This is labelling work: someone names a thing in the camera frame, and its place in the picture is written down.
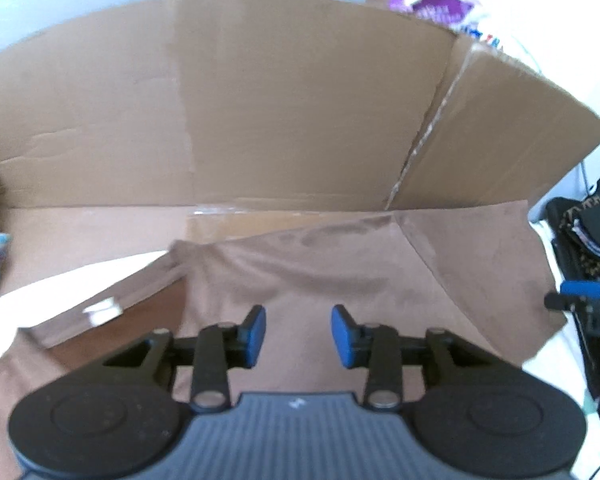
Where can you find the black folded clothes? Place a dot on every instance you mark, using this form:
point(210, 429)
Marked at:
point(595, 230)

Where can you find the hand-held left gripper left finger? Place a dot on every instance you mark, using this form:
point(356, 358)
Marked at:
point(255, 335)

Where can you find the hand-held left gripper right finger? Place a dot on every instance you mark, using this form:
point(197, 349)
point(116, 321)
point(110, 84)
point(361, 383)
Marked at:
point(342, 336)

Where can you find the leopard print cloth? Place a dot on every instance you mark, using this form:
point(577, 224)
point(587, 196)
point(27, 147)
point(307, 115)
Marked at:
point(577, 225)

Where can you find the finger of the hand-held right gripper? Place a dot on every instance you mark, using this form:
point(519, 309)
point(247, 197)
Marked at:
point(582, 289)
point(567, 302)

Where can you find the purple white refill pouch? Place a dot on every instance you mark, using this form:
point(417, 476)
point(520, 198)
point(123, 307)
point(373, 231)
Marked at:
point(440, 10)

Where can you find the brown t-shirt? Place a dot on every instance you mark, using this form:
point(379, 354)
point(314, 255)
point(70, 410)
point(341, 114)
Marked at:
point(355, 270)

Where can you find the brown cardboard sheet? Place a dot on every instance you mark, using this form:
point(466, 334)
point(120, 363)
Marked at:
point(280, 110)

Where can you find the cream bear print blanket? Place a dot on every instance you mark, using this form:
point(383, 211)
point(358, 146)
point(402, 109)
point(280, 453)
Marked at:
point(55, 280)

